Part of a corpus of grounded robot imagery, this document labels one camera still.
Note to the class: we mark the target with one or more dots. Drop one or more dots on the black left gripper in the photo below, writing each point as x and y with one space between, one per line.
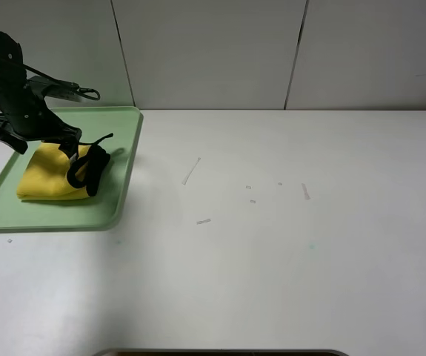
43 125

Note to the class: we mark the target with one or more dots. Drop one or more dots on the yellow towel with black trim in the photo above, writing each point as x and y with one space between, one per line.
51 176

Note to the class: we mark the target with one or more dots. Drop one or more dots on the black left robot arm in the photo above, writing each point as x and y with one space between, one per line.
16 96

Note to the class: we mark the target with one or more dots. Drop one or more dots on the light green plastic tray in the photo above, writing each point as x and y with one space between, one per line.
94 213

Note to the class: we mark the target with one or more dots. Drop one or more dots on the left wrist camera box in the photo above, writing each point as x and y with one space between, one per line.
67 91

